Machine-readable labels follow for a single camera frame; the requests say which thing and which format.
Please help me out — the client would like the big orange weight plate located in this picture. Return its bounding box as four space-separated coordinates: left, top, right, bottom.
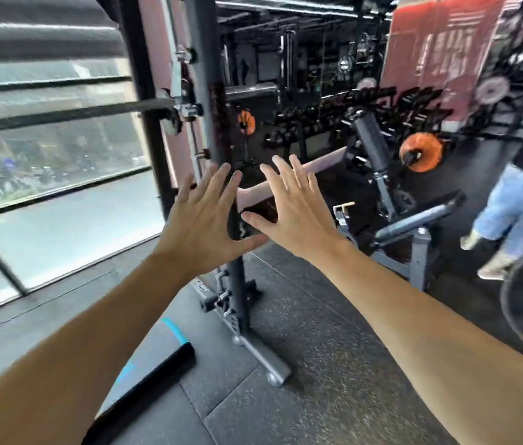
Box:
399 132 446 174

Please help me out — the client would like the dumbbell rack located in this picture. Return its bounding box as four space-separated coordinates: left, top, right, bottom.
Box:
261 85 457 151

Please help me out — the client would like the glass window black frame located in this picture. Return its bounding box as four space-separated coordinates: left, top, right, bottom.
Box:
0 55 165 320

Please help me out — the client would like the person's right forearm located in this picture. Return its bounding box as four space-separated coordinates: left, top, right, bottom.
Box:
307 240 523 445

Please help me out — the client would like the person's left hand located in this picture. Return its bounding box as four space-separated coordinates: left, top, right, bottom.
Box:
154 161 270 279

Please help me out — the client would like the red banner white print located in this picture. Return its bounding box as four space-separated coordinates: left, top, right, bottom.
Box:
379 0 515 124

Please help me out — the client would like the grey padded incline bench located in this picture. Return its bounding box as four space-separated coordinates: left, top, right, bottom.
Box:
342 106 418 223

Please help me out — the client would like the grey flat bench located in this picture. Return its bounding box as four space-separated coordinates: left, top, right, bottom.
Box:
335 189 469 292

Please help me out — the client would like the person's left forearm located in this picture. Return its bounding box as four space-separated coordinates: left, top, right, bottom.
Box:
0 247 202 445

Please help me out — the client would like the grey striped roller blind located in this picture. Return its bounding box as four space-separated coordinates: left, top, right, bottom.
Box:
0 0 125 77

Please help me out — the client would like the person's right hand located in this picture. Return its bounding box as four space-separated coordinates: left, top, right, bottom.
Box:
241 155 351 265

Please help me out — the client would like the black aerobic step cyan trim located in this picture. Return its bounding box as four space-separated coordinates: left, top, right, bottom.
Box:
83 317 196 441

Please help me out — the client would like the black power rack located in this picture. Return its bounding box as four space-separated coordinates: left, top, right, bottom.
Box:
168 0 292 388

